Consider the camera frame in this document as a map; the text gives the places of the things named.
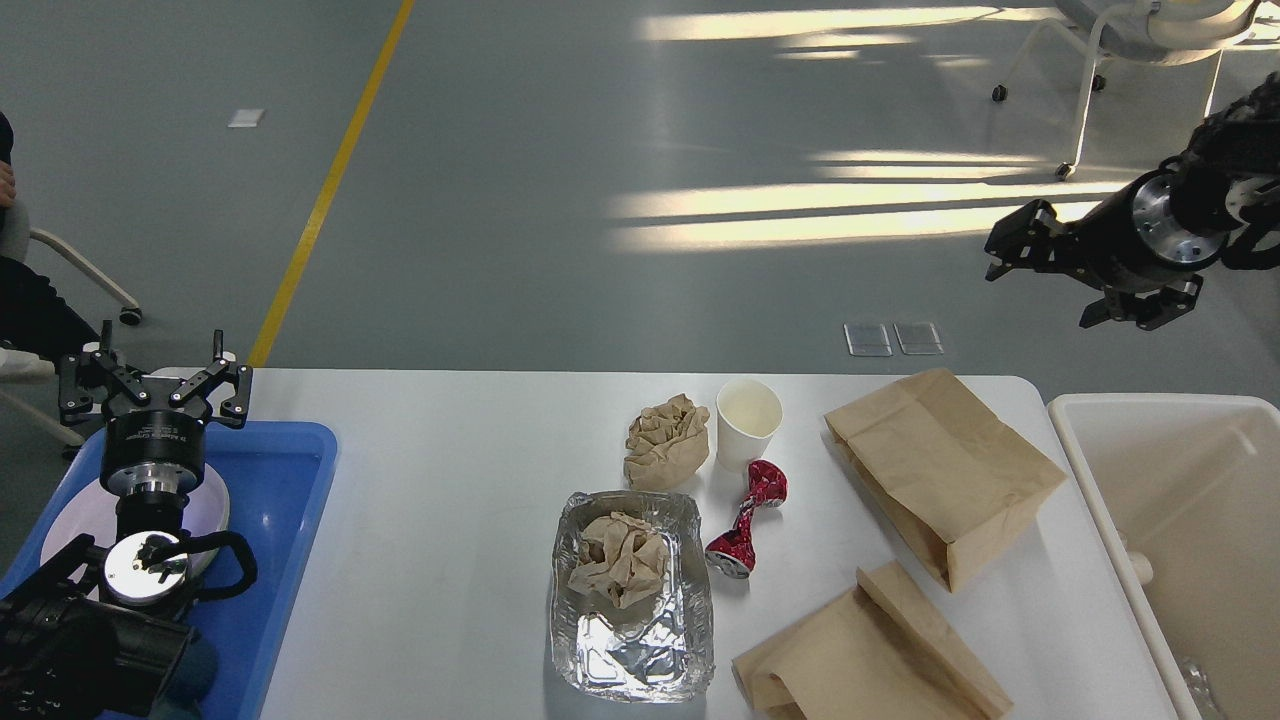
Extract white plastic bin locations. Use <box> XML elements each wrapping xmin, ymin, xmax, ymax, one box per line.
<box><xmin>1048</xmin><ymin>393</ymin><xmax>1279</xmax><ymax>719</ymax></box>

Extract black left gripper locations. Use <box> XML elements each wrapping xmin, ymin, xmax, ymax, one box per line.
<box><xmin>58</xmin><ymin>322</ymin><xmax>253</xmax><ymax>497</ymax></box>

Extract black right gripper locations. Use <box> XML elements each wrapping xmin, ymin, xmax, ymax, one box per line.
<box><xmin>984</xmin><ymin>172</ymin><xmax>1231</xmax><ymax>331</ymax></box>

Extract seated person at left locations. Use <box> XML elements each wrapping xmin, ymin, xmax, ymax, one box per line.
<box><xmin>1</xmin><ymin>115</ymin><xmax>100</xmax><ymax>365</ymax></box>

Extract crumpled brown paper in tray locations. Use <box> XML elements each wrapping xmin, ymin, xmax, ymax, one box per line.
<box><xmin>568</xmin><ymin>511</ymin><xmax>671</xmax><ymax>609</ymax></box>

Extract white floor marker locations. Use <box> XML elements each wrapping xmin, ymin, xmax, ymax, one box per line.
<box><xmin>227</xmin><ymin>108</ymin><xmax>265</xmax><ymax>129</ymax></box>

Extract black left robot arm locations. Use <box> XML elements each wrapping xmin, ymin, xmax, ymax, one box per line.
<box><xmin>3</xmin><ymin>325</ymin><xmax>259</xmax><ymax>719</ymax></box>

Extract blue plastic tray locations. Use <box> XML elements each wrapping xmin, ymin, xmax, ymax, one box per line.
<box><xmin>0</xmin><ymin>419</ymin><xmax>339</xmax><ymax>720</ymax></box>

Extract tall white paper cup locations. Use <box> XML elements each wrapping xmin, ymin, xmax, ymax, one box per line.
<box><xmin>716</xmin><ymin>377</ymin><xmax>785</xmax><ymax>473</ymax></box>

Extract floor socket plate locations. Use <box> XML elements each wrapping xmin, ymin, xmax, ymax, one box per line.
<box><xmin>893</xmin><ymin>322</ymin><xmax>945</xmax><ymax>356</ymax></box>
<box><xmin>844</xmin><ymin>323</ymin><xmax>895</xmax><ymax>357</ymax></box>

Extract crumpled brown paper ball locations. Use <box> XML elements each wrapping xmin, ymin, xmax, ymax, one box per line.
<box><xmin>623</xmin><ymin>395</ymin><xmax>710</xmax><ymax>492</ymax></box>

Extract crushed red can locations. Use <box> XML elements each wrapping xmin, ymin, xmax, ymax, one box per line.
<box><xmin>704</xmin><ymin>459</ymin><xmax>788</xmax><ymax>580</ymax></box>

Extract pink plastic plate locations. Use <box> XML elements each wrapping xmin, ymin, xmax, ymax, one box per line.
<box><xmin>38</xmin><ymin>468</ymin><xmax>230</xmax><ymax>607</ymax></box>

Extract aluminium foil tray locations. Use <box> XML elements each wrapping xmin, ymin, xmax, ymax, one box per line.
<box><xmin>548</xmin><ymin>489</ymin><xmax>716</xmax><ymax>703</ymax></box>

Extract brown paper bag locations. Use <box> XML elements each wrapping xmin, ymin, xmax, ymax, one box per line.
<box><xmin>824</xmin><ymin>369</ymin><xmax>1066</xmax><ymax>593</ymax></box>
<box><xmin>733</xmin><ymin>562</ymin><xmax>1014</xmax><ymax>719</ymax></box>

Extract short white paper cup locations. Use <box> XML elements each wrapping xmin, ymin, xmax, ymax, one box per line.
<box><xmin>1117</xmin><ymin>530</ymin><xmax>1155</xmax><ymax>589</ymax></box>

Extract brown paper bag front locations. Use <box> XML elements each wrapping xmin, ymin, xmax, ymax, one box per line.
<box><xmin>733</xmin><ymin>562</ymin><xmax>1014</xmax><ymax>719</ymax></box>

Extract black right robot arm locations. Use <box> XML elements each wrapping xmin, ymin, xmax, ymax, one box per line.
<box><xmin>984</xmin><ymin>74</ymin><xmax>1279</xmax><ymax>331</ymax></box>

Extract dark teal mug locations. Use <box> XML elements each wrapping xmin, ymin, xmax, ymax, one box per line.
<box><xmin>147</xmin><ymin>632</ymin><xmax>218</xmax><ymax>719</ymax></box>

